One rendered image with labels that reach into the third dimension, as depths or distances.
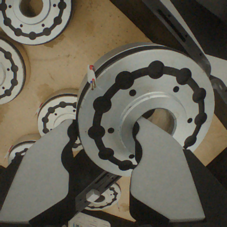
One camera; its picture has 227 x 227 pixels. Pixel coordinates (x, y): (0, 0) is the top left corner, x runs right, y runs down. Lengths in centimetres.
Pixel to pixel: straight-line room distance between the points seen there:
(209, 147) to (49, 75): 38
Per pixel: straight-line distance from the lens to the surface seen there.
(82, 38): 28
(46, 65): 29
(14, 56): 27
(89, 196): 28
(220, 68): 56
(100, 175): 26
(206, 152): 47
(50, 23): 25
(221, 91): 26
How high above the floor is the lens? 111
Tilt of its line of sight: 62 degrees down
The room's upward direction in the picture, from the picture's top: 162 degrees clockwise
